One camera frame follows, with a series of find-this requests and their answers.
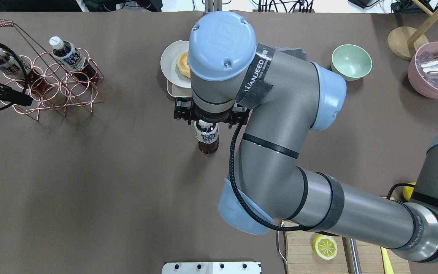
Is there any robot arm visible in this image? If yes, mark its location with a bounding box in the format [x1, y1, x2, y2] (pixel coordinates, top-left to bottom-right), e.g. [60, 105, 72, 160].
[188, 11, 438, 263]

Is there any yellow plastic knife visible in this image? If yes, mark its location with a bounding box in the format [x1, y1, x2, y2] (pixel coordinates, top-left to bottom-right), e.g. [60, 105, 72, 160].
[380, 247, 394, 274]

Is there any cream serving tray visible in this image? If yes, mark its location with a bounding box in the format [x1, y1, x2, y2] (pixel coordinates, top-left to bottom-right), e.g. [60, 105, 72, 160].
[167, 73, 192, 98]

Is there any wooden mug tree stand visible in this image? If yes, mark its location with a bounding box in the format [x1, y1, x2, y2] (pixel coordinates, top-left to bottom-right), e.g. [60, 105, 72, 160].
[387, 0, 438, 61]

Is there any aluminium frame post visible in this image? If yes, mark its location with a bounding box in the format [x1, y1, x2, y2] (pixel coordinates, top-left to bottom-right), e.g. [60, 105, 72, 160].
[204, 0, 223, 16]

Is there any green bowl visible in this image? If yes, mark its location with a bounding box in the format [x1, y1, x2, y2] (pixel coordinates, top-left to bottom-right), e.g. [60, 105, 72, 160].
[330, 45, 373, 81]

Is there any grey folded cloth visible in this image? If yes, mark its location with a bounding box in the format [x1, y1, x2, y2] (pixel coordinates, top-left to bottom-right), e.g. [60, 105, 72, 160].
[275, 47, 306, 61]

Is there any yellow glazed donut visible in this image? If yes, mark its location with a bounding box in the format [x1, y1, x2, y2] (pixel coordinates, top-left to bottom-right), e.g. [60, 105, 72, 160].
[176, 51, 191, 78]

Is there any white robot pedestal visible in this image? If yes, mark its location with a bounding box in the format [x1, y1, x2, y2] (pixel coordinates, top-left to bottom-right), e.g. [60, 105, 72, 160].
[161, 261, 262, 274]

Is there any wooden cutting board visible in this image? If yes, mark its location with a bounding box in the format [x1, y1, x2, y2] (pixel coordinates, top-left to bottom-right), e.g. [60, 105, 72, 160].
[276, 231, 410, 274]

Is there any tea bottle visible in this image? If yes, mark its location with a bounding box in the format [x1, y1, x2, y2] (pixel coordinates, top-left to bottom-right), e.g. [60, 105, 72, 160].
[49, 36, 99, 83]
[0, 48, 48, 93]
[194, 120, 219, 154]

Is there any copper wire bottle rack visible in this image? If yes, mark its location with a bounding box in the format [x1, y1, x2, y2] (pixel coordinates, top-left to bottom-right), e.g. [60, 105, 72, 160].
[0, 19, 105, 120]

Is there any pink bowl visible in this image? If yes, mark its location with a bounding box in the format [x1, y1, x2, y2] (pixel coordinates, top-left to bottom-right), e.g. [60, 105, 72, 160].
[407, 41, 438, 99]

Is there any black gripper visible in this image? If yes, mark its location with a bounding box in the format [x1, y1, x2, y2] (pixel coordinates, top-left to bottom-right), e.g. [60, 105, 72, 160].
[194, 108, 232, 124]

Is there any half lemon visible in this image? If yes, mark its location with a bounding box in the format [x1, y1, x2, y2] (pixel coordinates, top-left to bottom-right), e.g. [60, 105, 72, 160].
[313, 234, 338, 260]

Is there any white round plate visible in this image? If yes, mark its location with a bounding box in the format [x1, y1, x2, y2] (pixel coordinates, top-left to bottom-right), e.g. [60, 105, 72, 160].
[160, 40, 191, 89]

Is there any steel cylinder tool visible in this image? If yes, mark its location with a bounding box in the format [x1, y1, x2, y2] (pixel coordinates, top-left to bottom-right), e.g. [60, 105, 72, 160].
[343, 237, 362, 274]

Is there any left whole lemon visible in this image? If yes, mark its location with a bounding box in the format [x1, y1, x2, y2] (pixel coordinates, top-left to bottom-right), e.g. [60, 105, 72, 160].
[403, 182, 416, 202]

